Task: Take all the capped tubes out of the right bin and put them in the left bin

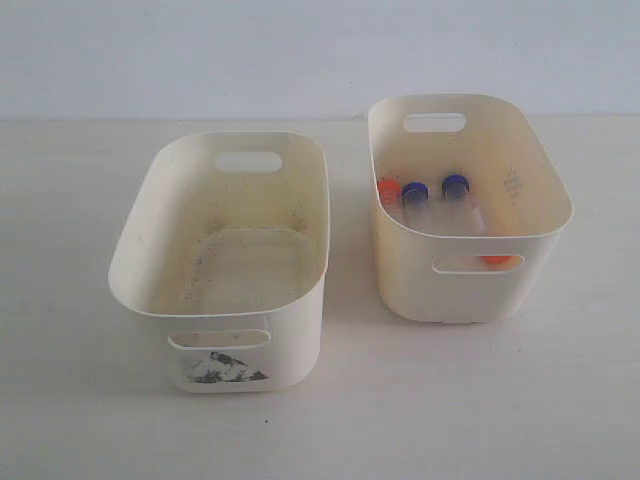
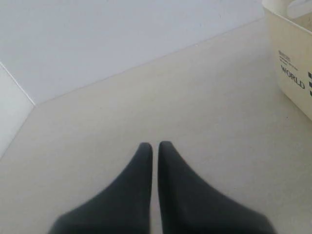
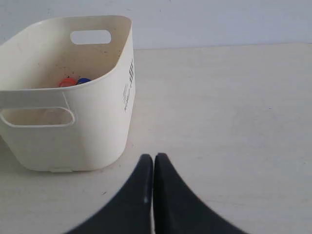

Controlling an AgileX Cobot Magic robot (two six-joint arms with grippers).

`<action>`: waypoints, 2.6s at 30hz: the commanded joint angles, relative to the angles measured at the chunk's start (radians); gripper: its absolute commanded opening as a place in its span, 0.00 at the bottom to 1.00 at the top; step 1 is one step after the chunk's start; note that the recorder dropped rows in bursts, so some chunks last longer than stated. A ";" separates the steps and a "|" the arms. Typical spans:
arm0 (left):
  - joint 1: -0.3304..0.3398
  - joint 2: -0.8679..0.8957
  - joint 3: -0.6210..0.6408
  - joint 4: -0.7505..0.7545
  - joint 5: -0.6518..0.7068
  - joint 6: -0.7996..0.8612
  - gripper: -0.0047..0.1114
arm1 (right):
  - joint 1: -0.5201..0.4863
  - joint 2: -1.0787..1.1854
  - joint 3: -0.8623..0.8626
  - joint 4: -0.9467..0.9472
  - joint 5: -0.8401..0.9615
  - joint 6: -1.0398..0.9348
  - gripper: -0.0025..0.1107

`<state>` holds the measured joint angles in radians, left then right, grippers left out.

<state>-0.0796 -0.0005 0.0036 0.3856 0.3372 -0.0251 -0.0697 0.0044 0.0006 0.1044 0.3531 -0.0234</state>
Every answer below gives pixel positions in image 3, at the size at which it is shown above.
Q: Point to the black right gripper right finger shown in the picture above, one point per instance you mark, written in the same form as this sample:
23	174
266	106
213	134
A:
177	210

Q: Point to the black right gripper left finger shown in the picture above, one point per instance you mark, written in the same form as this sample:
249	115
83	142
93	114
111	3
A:
129	211

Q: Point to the cream plastic bin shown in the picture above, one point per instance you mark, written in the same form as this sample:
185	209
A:
65	129

